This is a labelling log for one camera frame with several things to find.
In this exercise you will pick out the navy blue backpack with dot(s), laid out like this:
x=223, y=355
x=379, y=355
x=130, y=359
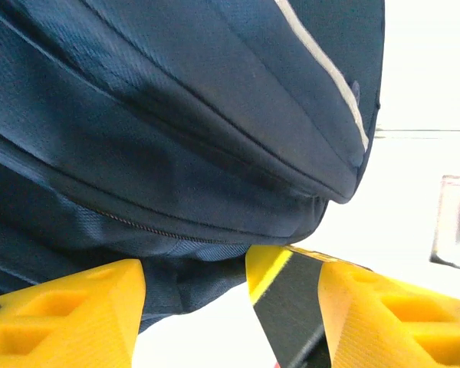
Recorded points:
x=157, y=115

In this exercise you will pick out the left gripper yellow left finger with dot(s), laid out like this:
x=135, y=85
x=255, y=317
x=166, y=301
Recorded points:
x=61, y=326

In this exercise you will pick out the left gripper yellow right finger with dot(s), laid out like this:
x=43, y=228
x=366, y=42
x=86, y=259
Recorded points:
x=368, y=318

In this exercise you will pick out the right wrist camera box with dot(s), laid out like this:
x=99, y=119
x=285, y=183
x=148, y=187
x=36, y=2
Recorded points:
x=450, y=226

